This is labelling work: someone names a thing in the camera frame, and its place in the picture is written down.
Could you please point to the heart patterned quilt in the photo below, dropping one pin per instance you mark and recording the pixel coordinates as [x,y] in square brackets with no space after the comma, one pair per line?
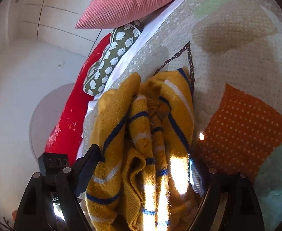
[237,96]

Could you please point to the round beige headboard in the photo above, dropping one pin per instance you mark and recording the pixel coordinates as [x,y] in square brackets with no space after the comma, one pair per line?
[45,117]

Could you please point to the pink ribbed pillow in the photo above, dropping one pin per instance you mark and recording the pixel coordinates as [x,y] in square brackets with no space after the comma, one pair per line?
[107,14]

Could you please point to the white wall socket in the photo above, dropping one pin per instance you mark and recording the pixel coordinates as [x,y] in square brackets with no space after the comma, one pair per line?
[61,64]

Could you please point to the red long pillow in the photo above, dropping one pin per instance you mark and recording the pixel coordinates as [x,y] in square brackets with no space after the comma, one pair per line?
[66,137]

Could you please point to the green patterned bolster pillow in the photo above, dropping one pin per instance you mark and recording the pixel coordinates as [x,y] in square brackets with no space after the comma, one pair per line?
[121,40]

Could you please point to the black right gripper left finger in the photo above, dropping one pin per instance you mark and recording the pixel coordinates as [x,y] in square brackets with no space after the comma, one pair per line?
[50,202]

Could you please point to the yellow striped knit sweater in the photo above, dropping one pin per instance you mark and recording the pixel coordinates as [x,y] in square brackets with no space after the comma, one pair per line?
[144,131]

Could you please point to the white glossy wardrobe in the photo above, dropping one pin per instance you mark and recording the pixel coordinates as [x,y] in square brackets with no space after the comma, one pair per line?
[52,22]

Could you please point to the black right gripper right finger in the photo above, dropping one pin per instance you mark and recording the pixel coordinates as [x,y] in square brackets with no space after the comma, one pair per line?
[228,202]

